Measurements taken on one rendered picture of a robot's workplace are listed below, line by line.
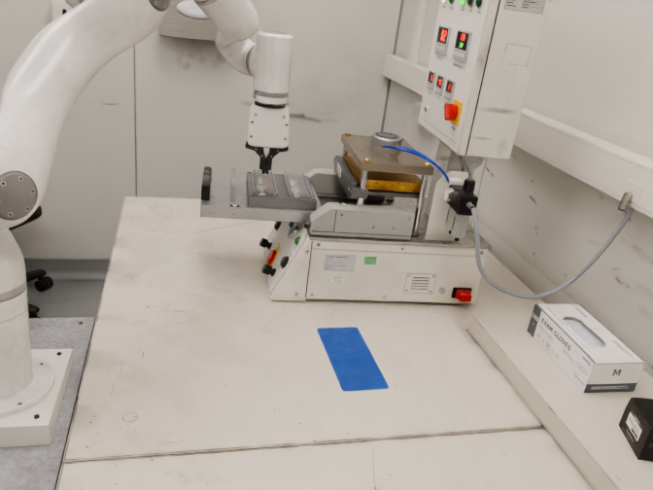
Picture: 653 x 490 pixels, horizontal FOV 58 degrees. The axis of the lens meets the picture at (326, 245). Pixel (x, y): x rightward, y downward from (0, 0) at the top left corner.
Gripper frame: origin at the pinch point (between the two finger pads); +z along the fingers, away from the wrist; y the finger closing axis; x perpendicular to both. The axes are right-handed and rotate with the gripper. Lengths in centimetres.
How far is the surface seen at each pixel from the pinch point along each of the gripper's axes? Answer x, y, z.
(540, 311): -38, 61, 18
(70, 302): 106, -77, 105
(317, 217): -15.7, 11.9, 7.1
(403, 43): 135, 69, -22
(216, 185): 4.1, -12.0, 7.6
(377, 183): -10.3, 26.7, -0.5
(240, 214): -11.2, -5.9, 9.3
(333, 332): -30.7, 16.3, 29.5
